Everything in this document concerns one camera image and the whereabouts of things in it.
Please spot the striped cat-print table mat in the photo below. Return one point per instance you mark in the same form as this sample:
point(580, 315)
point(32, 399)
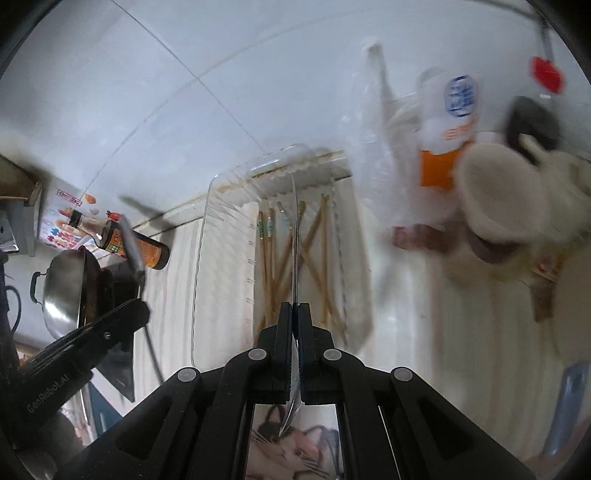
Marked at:
point(415, 332)

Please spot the clear plastic bag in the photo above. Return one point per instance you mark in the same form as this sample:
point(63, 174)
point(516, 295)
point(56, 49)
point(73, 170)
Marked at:
point(378, 152)

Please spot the blue smartphone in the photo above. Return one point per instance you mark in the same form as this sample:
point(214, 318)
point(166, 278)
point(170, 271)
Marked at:
point(565, 406)

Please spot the glass oil dispenser bottle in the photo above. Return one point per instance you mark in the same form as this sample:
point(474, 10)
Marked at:
point(563, 184)

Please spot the range hood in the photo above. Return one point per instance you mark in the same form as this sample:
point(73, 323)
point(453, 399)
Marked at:
point(18, 212)

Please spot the small printed packet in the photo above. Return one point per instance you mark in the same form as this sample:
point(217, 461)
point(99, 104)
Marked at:
point(545, 286)

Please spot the white labelled plastic container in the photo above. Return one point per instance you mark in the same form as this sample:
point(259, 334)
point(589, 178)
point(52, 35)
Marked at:
point(450, 138)

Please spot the red-capped dark bottle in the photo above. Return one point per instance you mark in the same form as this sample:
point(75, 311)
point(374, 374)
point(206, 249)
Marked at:
point(547, 74)

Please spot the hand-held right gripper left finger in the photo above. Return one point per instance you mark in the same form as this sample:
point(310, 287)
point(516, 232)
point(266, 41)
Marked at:
point(287, 323)

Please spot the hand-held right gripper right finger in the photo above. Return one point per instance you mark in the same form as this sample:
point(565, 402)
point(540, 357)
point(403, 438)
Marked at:
point(304, 323)

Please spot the brown spice packet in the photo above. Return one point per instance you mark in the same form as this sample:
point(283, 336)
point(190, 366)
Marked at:
point(425, 237)

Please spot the clear plastic container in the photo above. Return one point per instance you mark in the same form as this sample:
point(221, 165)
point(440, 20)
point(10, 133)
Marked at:
point(221, 258)

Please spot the white pink electric kettle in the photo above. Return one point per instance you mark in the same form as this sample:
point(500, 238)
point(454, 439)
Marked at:
point(577, 314)

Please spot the soy sauce bottle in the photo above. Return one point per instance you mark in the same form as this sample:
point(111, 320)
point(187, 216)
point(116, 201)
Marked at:
point(129, 242)

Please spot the colourful wall sticker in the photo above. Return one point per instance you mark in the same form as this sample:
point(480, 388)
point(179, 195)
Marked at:
point(64, 221)

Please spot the steel wok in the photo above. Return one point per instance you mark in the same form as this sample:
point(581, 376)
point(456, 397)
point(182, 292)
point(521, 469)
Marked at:
point(64, 290)

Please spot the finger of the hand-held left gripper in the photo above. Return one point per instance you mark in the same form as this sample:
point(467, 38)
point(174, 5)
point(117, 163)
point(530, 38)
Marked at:
point(120, 321)

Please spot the white-lidded spice jar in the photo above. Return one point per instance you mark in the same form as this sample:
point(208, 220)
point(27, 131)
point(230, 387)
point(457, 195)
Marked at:
point(498, 198)

